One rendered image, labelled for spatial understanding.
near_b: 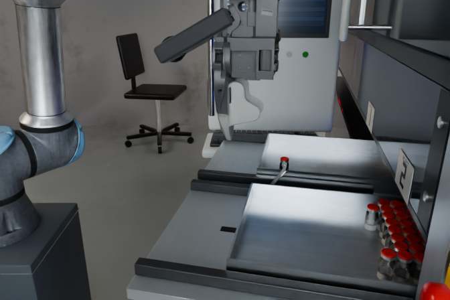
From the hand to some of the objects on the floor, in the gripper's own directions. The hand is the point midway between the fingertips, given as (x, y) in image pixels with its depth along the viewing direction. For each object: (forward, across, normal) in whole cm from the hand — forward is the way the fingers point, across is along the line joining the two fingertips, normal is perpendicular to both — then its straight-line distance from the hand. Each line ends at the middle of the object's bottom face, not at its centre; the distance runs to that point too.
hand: (225, 131), depth 54 cm
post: (+110, -10, -31) cm, 114 cm away
